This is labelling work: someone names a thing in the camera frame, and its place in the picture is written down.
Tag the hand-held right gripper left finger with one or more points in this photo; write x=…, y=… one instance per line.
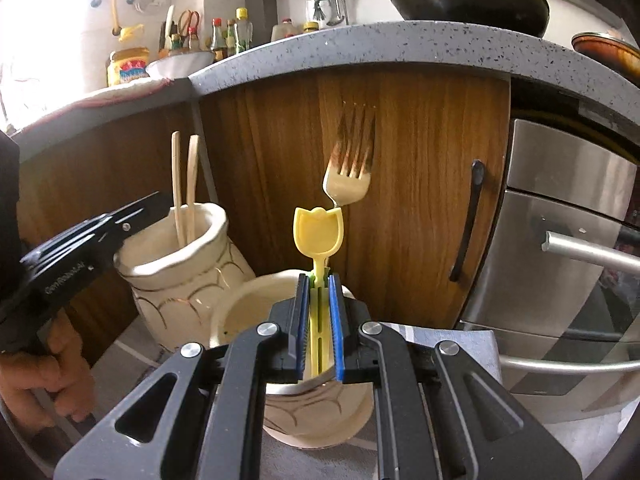
x=301, y=320

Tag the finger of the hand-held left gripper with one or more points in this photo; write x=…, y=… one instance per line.
x=145, y=207

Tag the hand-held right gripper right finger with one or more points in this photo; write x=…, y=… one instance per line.
x=336, y=325

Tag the pale wooden chopstick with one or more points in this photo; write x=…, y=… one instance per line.
x=176, y=185

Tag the pair of wooden chopsticks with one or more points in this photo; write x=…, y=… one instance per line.
x=192, y=185

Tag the yellow plastic spoon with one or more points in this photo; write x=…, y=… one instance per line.
x=318, y=232

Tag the white ceramic utensil holder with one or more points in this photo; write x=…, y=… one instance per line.
x=170, y=300

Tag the person's left hand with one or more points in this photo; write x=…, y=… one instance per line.
x=30, y=385

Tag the wooden cabinet door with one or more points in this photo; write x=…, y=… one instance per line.
x=410, y=160
x=100, y=170

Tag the grey checkered tablecloth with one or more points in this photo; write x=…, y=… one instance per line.
x=115, y=375

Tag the white cloth with pink edge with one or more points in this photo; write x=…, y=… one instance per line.
x=125, y=91

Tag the white bowl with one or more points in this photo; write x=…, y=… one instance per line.
x=180, y=65

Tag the small red cap bottle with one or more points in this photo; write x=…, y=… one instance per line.
x=193, y=40

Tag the red cap sauce bottle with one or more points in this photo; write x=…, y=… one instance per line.
x=217, y=40

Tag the yellow cap oil bottle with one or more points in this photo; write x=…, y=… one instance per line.
x=243, y=30

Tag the stainless steel oven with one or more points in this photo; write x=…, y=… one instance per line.
x=550, y=300

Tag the white plastic jug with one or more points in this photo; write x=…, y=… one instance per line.
x=283, y=31

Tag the yellow lid jar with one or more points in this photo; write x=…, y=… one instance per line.
x=310, y=27

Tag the grey speckled kitchen countertop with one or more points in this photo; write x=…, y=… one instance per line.
x=350, y=50

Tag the copper frying pan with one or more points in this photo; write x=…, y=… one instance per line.
x=610, y=55

